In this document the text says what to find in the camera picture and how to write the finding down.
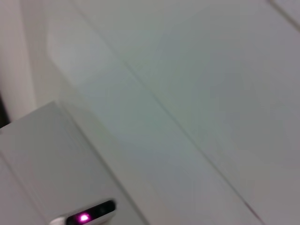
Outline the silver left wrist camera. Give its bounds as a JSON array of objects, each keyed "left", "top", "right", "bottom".
[{"left": 49, "top": 199, "right": 117, "bottom": 225}]

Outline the white cabinet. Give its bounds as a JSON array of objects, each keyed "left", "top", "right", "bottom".
[{"left": 0, "top": 100, "right": 150, "bottom": 225}]

